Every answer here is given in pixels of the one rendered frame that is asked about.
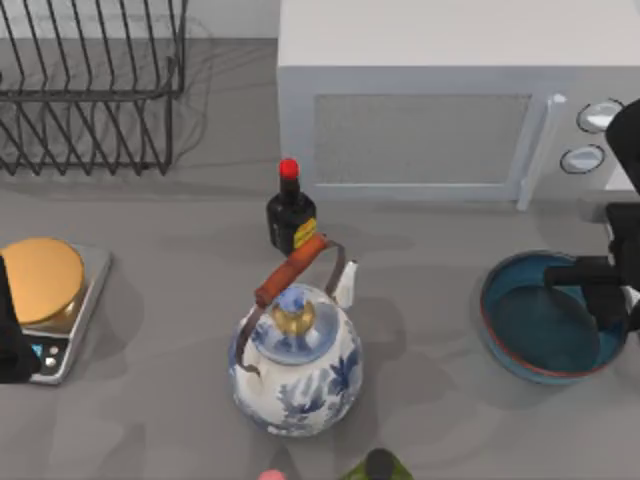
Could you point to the pale grey rounded box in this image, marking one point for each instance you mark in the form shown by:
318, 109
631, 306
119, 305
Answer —
635, 315

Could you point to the blue bowl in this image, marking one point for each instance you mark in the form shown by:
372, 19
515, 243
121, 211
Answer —
540, 330

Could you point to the grey microwave knob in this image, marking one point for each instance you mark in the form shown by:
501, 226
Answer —
597, 115
582, 159

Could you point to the pale microwave door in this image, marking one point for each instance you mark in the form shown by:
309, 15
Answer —
420, 140

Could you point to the blue and white teapot lid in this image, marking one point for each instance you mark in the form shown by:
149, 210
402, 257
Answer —
305, 340

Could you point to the pale microwave oven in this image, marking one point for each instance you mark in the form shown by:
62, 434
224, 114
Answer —
400, 35

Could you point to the black bottle with red cap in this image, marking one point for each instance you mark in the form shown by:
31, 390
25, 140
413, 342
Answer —
287, 220

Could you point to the pink round object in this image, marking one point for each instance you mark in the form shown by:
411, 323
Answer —
271, 475

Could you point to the silver kitchen scale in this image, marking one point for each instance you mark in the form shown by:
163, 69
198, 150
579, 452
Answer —
75, 330

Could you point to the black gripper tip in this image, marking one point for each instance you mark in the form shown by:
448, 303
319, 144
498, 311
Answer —
12, 340

